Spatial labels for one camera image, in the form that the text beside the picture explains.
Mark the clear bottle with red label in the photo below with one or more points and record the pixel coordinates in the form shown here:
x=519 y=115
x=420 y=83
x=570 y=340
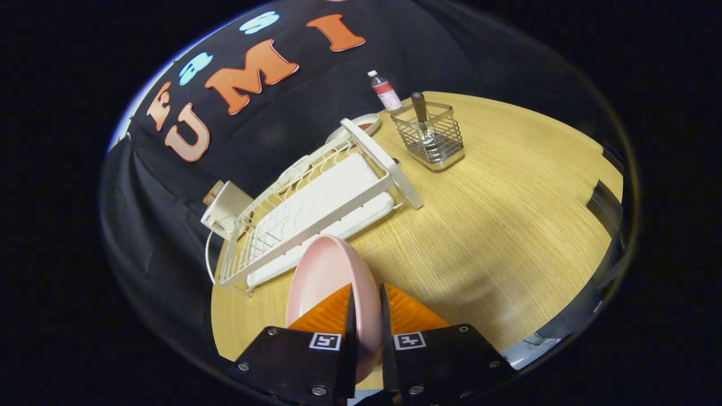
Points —
x=386 y=93

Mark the brown toast slice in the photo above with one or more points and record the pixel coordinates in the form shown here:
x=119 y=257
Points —
x=213 y=192

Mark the white toaster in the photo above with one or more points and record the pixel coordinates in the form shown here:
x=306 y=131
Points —
x=231 y=203

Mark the white drip tray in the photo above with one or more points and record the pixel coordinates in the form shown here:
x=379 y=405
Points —
x=333 y=192

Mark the white plate with meat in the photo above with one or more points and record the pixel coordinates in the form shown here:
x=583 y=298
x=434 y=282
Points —
x=338 y=133

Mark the red meat piece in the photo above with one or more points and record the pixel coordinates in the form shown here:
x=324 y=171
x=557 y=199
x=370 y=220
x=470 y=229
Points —
x=366 y=125

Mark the black backdrop cloth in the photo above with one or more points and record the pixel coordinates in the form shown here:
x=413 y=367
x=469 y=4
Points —
x=169 y=225

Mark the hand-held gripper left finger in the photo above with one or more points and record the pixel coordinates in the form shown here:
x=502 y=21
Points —
x=350 y=366

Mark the pink plate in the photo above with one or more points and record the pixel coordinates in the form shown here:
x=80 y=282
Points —
x=327 y=270

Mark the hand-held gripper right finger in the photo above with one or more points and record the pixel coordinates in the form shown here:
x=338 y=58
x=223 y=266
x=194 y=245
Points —
x=388 y=361

